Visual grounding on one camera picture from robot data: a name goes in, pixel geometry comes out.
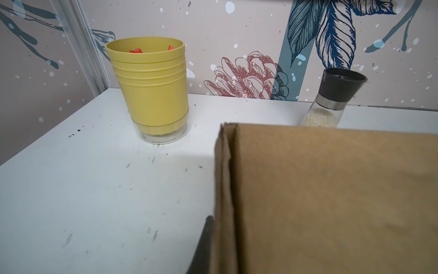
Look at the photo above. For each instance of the brown cardboard box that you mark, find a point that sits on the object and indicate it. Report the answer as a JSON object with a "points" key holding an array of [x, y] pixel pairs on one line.
{"points": [[303, 200]]}

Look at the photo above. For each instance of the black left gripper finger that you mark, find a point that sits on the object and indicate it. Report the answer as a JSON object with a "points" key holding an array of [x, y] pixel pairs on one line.
{"points": [[201, 258]]}

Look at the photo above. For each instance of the yellow plastic cup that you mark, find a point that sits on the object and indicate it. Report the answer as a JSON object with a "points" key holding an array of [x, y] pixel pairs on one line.
{"points": [[152, 75]]}

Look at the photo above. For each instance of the glass spice grinder black cap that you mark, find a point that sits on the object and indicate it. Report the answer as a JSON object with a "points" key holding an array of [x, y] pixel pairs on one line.
{"points": [[338, 86]]}

